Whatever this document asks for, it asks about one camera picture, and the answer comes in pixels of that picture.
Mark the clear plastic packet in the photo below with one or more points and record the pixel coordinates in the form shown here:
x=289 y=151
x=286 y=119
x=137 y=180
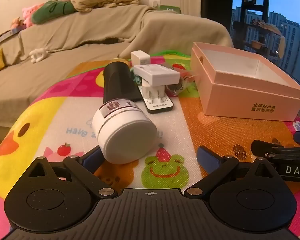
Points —
x=183 y=80

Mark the small beige plush toy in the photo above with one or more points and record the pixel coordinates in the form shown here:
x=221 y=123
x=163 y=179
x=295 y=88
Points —
x=17 y=22

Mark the colourful cartoon play mat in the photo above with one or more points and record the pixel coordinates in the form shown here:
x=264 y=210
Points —
x=185 y=127

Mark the black balcony shelf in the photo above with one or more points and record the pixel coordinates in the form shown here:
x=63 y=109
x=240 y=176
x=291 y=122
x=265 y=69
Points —
x=247 y=5

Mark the blue picture book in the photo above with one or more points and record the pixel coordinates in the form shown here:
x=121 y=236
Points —
x=5 y=35

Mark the dark curtain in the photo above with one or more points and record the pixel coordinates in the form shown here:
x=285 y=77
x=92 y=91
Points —
x=216 y=2

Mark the pink plush toy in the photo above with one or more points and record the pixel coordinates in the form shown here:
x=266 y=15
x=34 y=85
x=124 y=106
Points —
x=30 y=12

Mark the sofa with beige cover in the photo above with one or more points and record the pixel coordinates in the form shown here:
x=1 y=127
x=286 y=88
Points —
x=72 y=35

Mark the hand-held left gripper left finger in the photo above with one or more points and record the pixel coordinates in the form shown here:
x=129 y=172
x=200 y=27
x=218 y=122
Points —
x=90 y=155

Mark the green plush cushion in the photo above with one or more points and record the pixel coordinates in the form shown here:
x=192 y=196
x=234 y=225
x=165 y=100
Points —
x=52 y=11

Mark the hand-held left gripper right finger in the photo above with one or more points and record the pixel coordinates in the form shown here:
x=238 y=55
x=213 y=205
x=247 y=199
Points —
x=208 y=158

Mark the white wall socket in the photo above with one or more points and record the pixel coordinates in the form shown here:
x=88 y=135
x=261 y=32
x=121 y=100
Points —
x=155 y=4

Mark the white plush toy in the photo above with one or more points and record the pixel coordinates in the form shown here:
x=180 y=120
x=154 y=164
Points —
x=38 y=53

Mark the flat white power adapter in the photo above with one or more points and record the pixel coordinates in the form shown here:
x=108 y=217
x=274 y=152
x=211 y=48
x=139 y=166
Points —
x=156 y=76

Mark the white and black remote control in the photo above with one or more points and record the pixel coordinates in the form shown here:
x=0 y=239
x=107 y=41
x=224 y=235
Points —
x=160 y=107

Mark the pink cardboard box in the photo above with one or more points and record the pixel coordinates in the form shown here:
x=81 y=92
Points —
x=250 y=97

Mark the small white cube charger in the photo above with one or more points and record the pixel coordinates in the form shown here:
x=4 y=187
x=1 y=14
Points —
x=140 y=58

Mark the black and white cylindrical bottle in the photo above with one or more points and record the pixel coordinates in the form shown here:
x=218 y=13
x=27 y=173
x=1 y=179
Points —
x=125 y=135

